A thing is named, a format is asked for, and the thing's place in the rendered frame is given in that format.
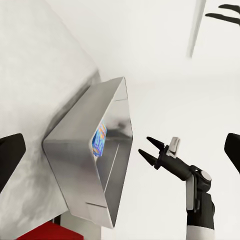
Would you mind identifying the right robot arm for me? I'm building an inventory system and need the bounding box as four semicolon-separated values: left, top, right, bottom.
138;136;216;240

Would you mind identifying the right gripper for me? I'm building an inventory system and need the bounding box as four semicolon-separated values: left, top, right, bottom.
138;136;183;175

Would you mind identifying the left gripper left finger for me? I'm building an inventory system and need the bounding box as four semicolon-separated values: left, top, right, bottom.
0;133;26;193

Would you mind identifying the board game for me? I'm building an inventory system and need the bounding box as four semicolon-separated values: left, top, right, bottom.
92;121;107;157

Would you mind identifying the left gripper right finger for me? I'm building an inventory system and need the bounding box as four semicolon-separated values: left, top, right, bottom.
224;133;240;173

